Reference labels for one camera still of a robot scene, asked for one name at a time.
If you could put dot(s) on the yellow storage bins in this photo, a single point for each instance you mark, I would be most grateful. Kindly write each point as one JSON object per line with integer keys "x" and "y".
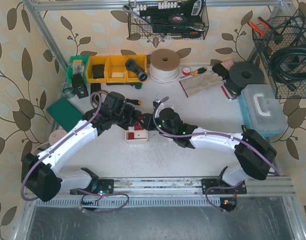
{"x": 115, "y": 71}

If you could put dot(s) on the orange handled pliers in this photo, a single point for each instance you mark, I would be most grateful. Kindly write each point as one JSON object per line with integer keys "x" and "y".
{"x": 262, "y": 23}

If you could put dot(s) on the black battery charger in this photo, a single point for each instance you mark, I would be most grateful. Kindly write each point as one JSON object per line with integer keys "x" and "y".
{"x": 79, "y": 86}

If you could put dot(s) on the black foam disc spool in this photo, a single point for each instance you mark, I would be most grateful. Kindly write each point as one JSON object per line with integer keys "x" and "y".
{"x": 242, "y": 74}

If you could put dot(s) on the wire basket with tools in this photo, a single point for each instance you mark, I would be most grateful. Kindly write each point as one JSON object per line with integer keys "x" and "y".
{"x": 161, "y": 20}

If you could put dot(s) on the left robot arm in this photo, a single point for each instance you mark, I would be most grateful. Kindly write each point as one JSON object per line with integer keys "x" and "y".
{"x": 42, "y": 174}

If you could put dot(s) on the black box in bin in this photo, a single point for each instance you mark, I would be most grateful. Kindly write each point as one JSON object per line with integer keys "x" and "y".
{"x": 98, "y": 71}

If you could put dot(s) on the aluminium rail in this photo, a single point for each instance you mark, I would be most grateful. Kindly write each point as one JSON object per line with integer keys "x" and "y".
{"x": 187, "y": 186}

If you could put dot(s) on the wire basket with hoses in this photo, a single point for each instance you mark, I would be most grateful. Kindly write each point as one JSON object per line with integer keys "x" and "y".
{"x": 283, "y": 54}

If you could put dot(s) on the green storage bin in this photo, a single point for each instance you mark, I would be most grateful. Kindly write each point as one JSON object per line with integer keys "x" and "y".
{"x": 77, "y": 65}

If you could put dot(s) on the red spring in tray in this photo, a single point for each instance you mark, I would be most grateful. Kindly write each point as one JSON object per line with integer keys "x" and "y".
{"x": 130, "y": 136}

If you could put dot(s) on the round sanding disc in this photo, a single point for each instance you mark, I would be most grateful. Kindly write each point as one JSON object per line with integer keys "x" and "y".
{"x": 56, "y": 135}

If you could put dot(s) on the yellow black screwdriver by toolbox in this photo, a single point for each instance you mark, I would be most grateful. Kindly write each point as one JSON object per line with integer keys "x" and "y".
{"x": 244, "y": 129}

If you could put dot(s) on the small yellow black screwdriver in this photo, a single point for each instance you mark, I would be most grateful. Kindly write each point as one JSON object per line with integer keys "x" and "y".
{"x": 196, "y": 72}

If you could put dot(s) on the glass jar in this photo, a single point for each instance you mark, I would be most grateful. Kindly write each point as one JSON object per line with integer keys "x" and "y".
{"x": 68, "y": 91}

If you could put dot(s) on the orange black screwdriver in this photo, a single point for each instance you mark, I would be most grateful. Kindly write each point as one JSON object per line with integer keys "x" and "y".
{"x": 134, "y": 102}

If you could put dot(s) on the green foam pad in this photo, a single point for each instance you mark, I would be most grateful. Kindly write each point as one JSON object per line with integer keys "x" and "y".
{"x": 64, "y": 113}

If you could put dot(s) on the grey pipe fitting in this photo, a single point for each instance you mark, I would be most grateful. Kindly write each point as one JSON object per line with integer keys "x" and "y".
{"x": 133, "y": 67}

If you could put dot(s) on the white spring tray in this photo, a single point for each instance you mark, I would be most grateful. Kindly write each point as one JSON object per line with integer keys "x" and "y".
{"x": 140, "y": 137}

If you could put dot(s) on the beige work glove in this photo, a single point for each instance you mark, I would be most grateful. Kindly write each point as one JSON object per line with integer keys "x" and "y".
{"x": 201, "y": 82}

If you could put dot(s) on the red large spring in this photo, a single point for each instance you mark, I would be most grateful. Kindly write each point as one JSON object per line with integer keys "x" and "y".
{"x": 138, "y": 127}

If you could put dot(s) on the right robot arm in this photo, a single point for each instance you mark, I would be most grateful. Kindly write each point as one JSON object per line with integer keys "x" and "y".
{"x": 254, "y": 156}

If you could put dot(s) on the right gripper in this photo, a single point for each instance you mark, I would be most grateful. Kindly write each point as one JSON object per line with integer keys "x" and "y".
{"x": 154, "y": 122}

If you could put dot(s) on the teal clear toolbox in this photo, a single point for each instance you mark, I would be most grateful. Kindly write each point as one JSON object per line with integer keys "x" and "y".
{"x": 261, "y": 111}

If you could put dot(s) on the black brush with sponge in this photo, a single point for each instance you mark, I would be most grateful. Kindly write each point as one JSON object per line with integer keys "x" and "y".
{"x": 222, "y": 69}

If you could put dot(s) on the white cable spool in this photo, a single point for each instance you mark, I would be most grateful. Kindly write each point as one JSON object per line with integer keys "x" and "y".
{"x": 164, "y": 66}

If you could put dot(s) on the brown tape roll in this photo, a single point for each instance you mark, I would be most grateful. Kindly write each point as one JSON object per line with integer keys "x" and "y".
{"x": 98, "y": 94}

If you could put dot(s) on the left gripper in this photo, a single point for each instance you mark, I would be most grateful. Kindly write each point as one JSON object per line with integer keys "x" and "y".
{"x": 129, "y": 115}

